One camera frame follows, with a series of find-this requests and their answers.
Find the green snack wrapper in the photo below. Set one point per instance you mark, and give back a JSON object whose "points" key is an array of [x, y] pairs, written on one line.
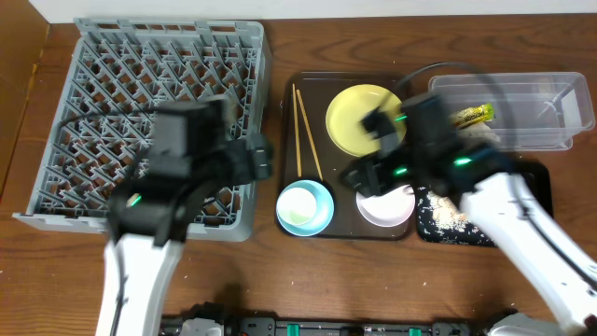
{"points": [[472, 115]]}

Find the spilled rice food waste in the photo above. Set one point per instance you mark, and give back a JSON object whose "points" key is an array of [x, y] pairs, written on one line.
{"points": [[439, 215]]}

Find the yellow round plate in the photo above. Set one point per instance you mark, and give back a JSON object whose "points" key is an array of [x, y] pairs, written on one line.
{"points": [[349, 107]]}

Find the wooden chopstick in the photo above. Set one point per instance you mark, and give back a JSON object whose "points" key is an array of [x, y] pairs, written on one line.
{"points": [[296, 128], [309, 133]]}

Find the dark brown serving tray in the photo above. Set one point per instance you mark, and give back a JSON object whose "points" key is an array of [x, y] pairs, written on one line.
{"points": [[318, 90]]}

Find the black equipment rail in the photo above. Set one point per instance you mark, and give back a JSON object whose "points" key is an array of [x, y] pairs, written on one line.
{"points": [[243, 322]]}

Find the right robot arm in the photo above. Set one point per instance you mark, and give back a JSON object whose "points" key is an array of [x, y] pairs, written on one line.
{"points": [[421, 147]]}

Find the grey plastic dish rack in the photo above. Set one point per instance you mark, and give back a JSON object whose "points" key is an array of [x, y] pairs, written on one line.
{"points": [[120, 69]]}

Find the black waste tray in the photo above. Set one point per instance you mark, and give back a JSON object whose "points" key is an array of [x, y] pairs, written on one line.
{"points": [[536, 177]]}

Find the light blue bowl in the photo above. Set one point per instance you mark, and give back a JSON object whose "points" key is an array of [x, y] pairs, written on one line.
{"points": [[305, 208]]}

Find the clear plastic bin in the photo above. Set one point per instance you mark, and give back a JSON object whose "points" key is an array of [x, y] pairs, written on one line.
{"points": [[549, 109]]}

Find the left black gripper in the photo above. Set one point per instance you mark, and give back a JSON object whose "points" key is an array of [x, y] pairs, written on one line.
{"points": [[252, 157]]}

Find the left wooden chopstick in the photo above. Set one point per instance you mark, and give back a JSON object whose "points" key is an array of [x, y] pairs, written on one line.
{"points": [[296, 128]]}

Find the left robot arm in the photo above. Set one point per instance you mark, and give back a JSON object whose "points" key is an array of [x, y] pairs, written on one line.
{"points": [[189, 160]]}

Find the right wooden chopstick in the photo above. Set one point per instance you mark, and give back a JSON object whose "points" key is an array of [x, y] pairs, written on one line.
{"points": [[309, 133]]}

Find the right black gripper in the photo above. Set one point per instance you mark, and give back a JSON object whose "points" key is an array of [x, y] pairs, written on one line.
{"points": [[379, 152]]}

